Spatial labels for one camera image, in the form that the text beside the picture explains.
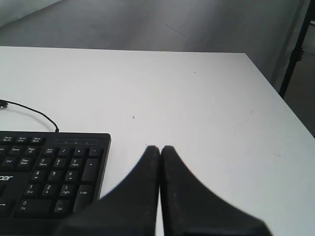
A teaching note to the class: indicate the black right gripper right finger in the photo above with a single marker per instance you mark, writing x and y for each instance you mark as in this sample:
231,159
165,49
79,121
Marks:
189,208

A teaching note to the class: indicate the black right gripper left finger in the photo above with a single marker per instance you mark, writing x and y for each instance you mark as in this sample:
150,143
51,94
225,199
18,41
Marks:
130,209

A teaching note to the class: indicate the black acer keyboard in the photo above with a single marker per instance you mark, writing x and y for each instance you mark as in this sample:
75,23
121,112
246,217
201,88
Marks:
50,174

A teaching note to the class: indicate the black metal stand pole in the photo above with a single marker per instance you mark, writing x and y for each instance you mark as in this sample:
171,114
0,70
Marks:
297,52

